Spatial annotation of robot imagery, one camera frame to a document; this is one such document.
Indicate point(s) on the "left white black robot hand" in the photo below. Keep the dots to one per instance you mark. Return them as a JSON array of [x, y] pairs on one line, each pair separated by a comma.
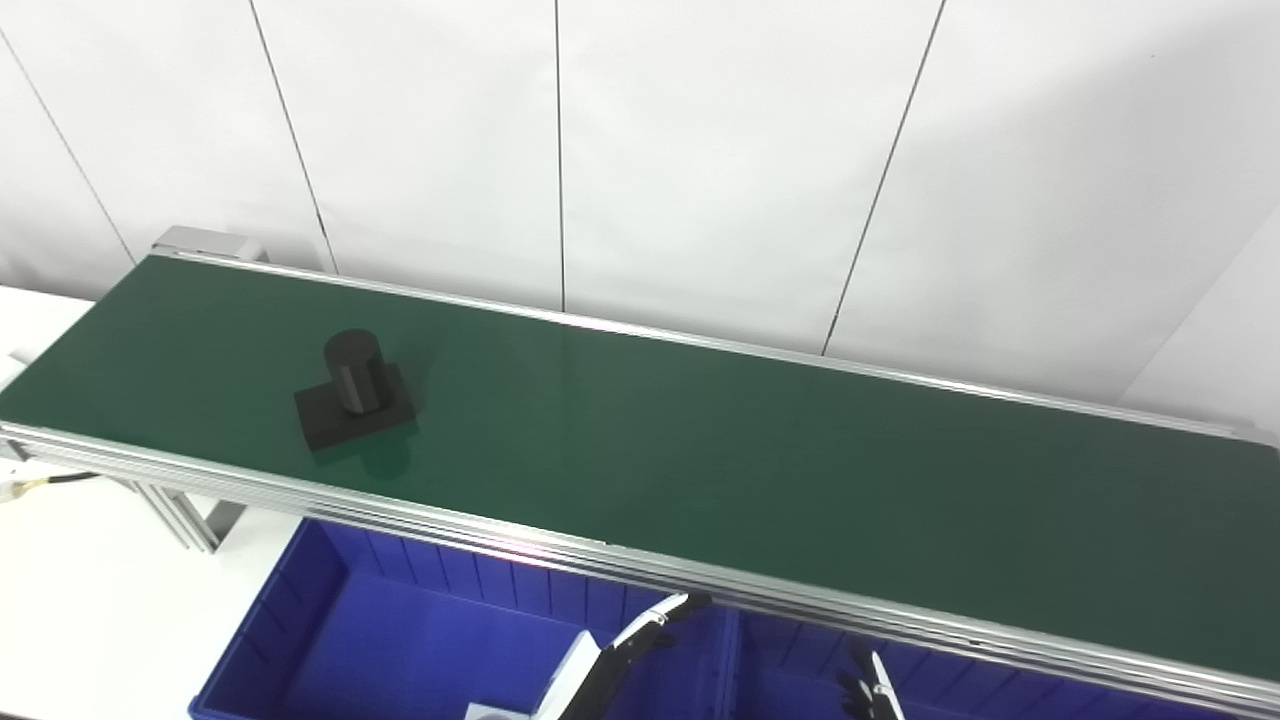
[[600, 670]]

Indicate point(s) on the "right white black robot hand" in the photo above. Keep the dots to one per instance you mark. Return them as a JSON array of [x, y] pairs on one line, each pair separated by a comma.
[[880, 695]]

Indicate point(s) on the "black cylinder-on-plate part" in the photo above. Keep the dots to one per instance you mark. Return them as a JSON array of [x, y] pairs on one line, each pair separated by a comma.
[[352, 400]]

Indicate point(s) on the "blue plastic bin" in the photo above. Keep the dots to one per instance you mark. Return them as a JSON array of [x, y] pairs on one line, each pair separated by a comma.
[[1000, 695], [400, 640]]

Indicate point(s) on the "aluminium conveyor leg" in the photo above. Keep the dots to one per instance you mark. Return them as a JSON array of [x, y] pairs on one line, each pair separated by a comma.
[[190, 515]]

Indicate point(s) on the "grey conveyor motor housing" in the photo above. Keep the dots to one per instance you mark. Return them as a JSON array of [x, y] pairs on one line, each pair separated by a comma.
[[215, 242]]

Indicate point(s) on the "green conveyor belt aluminium frame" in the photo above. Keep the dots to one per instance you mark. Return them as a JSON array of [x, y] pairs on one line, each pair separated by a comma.
[[700, 470]]

